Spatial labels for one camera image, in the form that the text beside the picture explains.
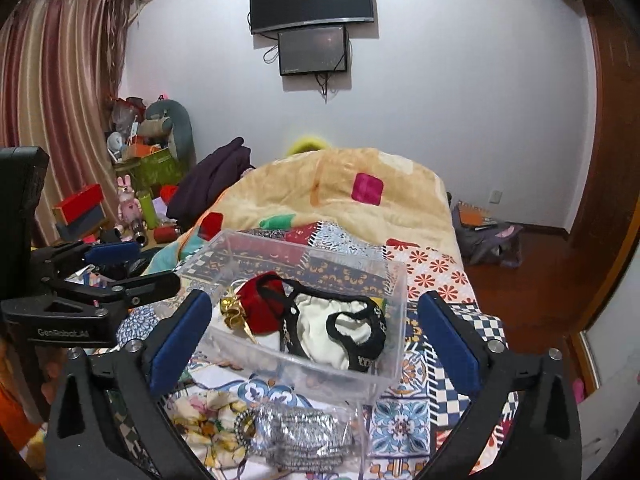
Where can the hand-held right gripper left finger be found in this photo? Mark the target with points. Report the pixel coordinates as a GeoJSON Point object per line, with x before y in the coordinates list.
{"type": "Point", "coordinates": [179, 342]}

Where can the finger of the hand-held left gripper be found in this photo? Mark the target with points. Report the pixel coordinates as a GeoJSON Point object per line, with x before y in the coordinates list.
{"type": "Point", "coordinates": [112, 252]}
{"type": "Point", "coordinates": [145, 290]}

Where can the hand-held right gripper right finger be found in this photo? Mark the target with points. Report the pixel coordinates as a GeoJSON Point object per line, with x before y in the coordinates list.
{"type": "Point", "coordinates": [450, 345]}

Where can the clear plastic storage box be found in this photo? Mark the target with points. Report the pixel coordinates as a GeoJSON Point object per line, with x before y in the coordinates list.
{"type": "Point", "coordinates": [310, 375]}

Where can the dark grey flat box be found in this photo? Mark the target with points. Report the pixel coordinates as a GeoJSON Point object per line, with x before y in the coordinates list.
{"type": "Point", "coordinates": [85, 225]}

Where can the pink bunny doll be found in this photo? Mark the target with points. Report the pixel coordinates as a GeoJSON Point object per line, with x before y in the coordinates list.
{"type": "Point", "coordinates": [129, 205]}

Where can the green bottle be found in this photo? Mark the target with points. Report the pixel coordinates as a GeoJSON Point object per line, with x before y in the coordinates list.
{"type": "Point", "coordinates": [148, 210]}

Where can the red cup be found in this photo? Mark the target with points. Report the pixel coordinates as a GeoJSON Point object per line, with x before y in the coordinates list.
{"type": "Point", "coordinates": [165, 234]}

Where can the red flat box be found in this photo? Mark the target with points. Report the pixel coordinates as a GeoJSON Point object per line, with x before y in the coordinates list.
{"type": "Point", "coordinates": [80, 200]}

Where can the gold ribbon bow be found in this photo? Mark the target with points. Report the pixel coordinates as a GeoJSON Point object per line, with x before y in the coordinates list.
{"type": "Point", "coordinates": [235, 310]}

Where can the patterned patchwork bed sheet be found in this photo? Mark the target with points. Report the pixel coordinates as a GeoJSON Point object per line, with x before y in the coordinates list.
{"type": "Point", "coordinates": [430, 265]}

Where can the yellow floral cloth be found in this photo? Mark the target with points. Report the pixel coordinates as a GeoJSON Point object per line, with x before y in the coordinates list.
{"type": "Point", "coordinates": [210, 420]}

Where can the red fabric pouch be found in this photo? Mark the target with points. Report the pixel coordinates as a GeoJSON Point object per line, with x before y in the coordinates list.
{"type": "Point", "coordinates": [261, 310]}

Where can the green cardboard box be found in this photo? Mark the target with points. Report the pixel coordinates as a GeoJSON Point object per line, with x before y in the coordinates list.
{"type": "Point", "coordinates": [157, 170]}

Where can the grey purple bag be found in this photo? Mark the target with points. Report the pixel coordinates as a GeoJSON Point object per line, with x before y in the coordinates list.
{"type": "Point", "coordinates": [482, 246]}

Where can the orange box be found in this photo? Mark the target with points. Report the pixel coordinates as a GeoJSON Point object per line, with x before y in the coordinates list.
{"type": "Point", "coordinates": [140, 151]}

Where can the dark purple jacket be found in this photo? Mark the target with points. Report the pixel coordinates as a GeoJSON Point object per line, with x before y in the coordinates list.
{"type": "Point", "coordinates": [210, 180]}

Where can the white underwear with black trim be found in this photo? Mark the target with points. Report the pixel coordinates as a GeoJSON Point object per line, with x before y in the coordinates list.
{"type": "Point", "coordinates": [320, 332]}

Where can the orange spiral notebook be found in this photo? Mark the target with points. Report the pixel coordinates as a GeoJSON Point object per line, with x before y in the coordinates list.
{"type": "Point", "coordinates": [472, 216]}

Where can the striped red curtain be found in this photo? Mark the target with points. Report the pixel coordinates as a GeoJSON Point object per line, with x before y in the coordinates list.
{"type": "Point", "coordinates": [60, 85]}

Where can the grey plush toy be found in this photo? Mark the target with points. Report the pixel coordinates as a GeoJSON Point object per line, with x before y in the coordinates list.
{"type": "Point", "coordinates": [181, 125]}

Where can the silver sequin cloth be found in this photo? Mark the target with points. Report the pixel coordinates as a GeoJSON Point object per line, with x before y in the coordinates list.
{"type": "Point", "coordinates": [300, 435]}

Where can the yellow patchwork blanket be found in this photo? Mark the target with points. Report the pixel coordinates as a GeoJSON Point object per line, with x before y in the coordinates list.
{"type": "Point", "coordinates": [320, 180]}

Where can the yellow-green fluffy toy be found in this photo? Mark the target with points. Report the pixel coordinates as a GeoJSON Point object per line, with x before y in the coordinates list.
{"type": "Point", "coordinates": [305, 144]}

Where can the white wall socket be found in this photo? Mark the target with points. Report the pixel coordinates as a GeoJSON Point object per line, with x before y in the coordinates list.
{"type": "Point", "coordinates": [496, 196]}

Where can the brown wooden door frame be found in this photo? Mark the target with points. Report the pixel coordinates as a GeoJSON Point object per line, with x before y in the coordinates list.
{"type": "Point", "coordinates": [610, 160]}

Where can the small black wall monitor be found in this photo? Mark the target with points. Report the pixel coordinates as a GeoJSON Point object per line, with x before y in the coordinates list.
{"type": "Point", "coordinates": [312, 51]}

